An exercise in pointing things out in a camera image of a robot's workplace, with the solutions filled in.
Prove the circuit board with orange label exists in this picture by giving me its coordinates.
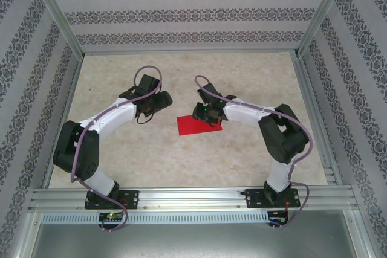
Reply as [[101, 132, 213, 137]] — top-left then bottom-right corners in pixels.
[[268, 210, 290, 225]]

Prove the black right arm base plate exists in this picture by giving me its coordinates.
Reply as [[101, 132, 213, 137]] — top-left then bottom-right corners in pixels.
[[244, 187, 300, 210]]

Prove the aluminium side rail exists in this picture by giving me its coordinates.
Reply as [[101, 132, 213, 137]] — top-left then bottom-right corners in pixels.
[[291, 54, 344, 186], [42, 57, 84, 188]]

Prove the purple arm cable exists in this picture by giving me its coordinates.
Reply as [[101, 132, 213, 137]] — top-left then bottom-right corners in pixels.
[[195, 74, 314, 231], [70, 65, 163, 234]]

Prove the aluminium mounting rail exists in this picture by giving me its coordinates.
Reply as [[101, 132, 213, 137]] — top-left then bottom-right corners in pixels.
[[28, 187, 360, 212]]

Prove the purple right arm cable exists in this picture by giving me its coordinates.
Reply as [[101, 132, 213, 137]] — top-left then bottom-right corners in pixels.
[[195, 74, 314, 231]]

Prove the grey metal sheet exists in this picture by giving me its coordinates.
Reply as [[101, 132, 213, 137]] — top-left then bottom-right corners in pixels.
[[24, 209, 372, 258]]

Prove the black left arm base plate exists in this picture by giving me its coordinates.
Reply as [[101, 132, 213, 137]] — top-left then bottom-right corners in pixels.
[[84, 189, 140, 210]]

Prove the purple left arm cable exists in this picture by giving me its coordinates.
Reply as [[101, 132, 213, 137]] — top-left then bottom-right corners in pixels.
[[70, 65, 163, 234]]

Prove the red cloth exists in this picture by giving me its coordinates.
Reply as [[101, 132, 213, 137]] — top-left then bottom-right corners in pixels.
[[176, 115, 223, 136]]

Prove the aluminium frame post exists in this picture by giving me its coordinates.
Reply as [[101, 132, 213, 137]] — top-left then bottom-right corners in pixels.
[[25, 0, 85, 59], [294, 0, 353, 58]]

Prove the circuit board with green light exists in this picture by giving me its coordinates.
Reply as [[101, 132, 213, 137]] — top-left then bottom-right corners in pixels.
[[99, 211, 125, 222]]

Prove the slotted grey cable duct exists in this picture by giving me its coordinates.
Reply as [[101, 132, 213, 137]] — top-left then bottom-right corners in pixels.
[[41, 211, 272, 224]]

